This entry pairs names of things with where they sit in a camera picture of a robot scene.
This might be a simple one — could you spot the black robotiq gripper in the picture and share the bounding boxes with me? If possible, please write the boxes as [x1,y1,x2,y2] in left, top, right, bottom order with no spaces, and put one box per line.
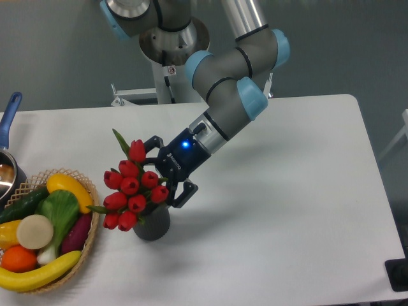
[142,128,211,208]

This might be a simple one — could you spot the red tulip bouquet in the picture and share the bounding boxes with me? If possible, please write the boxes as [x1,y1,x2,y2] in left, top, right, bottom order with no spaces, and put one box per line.
[87,129,170,231]

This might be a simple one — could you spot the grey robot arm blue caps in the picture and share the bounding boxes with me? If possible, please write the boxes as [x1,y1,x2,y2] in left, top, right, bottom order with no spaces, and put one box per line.
[100,1,290,208]

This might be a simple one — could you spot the grey ribbed vase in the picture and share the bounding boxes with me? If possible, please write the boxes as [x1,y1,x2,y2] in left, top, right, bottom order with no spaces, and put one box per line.
[133,207,171,242]

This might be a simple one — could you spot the yellow squash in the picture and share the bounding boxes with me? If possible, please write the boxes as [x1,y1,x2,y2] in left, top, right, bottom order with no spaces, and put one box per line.
[46,173,93,214]

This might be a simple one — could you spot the green bok choy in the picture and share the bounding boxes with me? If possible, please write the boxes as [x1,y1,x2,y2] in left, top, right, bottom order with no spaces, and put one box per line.
[36,190,79,266]

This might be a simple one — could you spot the purple sweet potato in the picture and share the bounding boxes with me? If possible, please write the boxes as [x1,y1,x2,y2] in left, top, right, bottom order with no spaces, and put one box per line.
[61,214,92,254]

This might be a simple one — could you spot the green cucumber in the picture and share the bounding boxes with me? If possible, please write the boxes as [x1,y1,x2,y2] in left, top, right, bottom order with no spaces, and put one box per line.
[1,186,49,224]

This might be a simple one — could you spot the beige round disc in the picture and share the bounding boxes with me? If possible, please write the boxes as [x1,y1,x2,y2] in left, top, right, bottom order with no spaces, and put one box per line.
[16,214,54,250]

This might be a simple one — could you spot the woven wicker basket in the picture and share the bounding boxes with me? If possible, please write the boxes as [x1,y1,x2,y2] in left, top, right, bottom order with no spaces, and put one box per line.
[6,168,99,294]

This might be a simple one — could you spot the yellow bell pepper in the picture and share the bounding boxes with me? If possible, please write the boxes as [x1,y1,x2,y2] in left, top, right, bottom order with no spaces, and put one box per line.
[0,220,21,250]

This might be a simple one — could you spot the orange fruit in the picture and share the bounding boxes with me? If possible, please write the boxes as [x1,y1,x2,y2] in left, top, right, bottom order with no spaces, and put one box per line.
[1,245,37,273]

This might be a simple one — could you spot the yellow banana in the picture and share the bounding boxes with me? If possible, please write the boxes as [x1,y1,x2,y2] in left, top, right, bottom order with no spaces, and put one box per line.
[1,251,82,292]

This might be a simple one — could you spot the black device at table edge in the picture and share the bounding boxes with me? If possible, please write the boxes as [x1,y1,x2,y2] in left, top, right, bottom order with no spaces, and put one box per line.
[384,258,407,292]

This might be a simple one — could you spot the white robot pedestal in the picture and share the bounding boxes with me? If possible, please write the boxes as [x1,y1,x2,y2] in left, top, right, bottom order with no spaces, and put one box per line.
[111,64,205,106]

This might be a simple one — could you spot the blue handled saucepan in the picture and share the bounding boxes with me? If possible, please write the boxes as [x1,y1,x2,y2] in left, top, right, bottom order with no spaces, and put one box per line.
[1,92,26,211]

